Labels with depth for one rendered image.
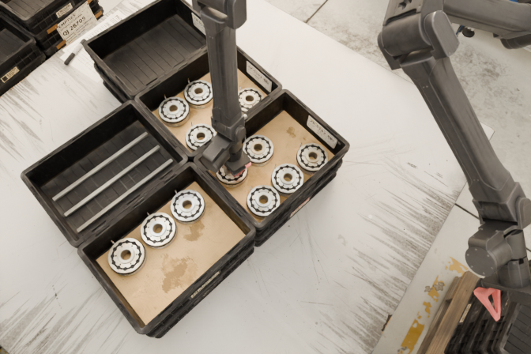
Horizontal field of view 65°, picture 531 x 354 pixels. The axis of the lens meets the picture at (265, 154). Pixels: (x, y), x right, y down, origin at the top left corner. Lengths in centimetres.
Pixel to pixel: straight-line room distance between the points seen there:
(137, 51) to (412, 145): 109
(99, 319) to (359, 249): 84
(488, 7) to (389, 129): 88
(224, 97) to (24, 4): 170
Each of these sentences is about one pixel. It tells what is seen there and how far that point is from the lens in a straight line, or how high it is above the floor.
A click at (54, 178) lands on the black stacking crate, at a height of 83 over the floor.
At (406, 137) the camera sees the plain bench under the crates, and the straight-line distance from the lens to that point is 168.
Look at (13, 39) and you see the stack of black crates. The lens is 256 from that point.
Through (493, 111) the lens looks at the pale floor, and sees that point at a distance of 287.
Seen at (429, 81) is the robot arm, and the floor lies 153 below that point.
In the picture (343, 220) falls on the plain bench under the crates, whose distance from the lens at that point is 148.
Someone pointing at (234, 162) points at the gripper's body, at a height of 96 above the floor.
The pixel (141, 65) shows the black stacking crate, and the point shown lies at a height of 83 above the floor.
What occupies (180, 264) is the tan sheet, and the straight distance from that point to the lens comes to 128.
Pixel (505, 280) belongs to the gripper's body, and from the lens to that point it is 95.
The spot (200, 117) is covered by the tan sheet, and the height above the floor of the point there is 83.
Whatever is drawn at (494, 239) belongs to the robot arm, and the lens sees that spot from 87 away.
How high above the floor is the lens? 207
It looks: 63 degrees down
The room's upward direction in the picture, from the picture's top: 5 degrees clockwise
